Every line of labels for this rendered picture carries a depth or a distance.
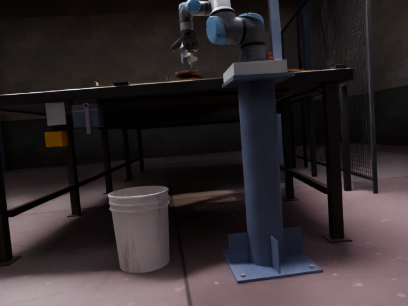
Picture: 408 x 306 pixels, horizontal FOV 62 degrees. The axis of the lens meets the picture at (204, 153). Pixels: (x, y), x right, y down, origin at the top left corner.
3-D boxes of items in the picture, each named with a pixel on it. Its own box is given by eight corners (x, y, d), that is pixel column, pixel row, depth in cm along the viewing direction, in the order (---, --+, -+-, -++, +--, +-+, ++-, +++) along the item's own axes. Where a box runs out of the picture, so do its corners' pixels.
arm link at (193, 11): (206, -3, 184) (199, 5, 194) (187, -4, 180) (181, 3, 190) (207, 12, 184) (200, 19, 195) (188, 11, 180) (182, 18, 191)
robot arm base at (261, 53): (275, 61, 148) (272, 39, 148) (241, 64, 148) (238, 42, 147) (266, 68, 163) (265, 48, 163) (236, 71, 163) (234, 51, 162)
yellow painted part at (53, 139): (62, 146, 177) (57, 101, 176) (45, 147, 177) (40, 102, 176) (68, 146, 185) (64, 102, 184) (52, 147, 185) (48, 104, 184)
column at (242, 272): (323, 272, 145) (312, 68, 139) (237, 283, 141) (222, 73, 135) (289, 243, 183) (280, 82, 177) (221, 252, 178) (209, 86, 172)
